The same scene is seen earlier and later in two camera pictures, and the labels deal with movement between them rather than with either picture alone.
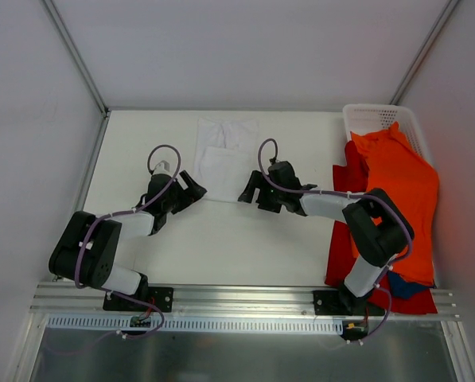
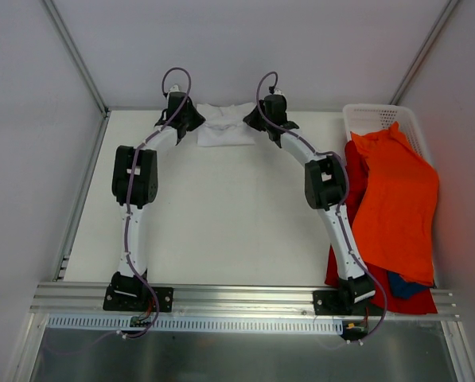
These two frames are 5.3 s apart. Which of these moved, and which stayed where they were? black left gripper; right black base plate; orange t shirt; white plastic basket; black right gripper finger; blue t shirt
Moved: black right gripper finger; black left gripper
Stayed: orange t shirt; white plastic basket; blue t shirt; right black base plate
